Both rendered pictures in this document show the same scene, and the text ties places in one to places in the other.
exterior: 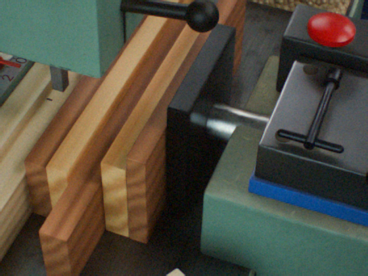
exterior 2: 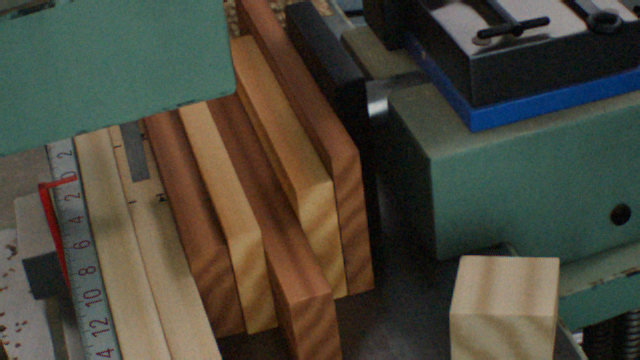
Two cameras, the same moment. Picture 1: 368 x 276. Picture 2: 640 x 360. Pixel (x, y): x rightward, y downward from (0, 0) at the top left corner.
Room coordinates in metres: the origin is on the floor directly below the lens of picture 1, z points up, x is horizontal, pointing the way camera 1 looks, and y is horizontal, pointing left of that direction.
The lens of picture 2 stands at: (-0.03, 0.26, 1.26)
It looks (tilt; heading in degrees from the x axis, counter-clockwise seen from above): 35 degrees down; 329
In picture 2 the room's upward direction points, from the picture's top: 8 degrees counter-clockwise
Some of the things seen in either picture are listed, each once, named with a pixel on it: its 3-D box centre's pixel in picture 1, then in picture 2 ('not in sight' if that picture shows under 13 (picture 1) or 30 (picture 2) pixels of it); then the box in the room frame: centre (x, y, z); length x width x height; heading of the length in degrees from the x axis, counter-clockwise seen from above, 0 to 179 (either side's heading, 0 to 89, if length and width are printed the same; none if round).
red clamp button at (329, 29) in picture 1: (330, 29); not in sight; (0.40, -0.09, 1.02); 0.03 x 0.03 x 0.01
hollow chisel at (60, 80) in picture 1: (58, 59); (130, 133); (0.42, 0.09, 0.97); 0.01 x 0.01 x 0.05; 70
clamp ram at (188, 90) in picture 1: (244, 128); (388, 102); (0.38, -0.04, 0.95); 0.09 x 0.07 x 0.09; 160
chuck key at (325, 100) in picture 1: (322, 107); (489, 2); (0.35, -0.08, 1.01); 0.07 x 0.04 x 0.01; 160
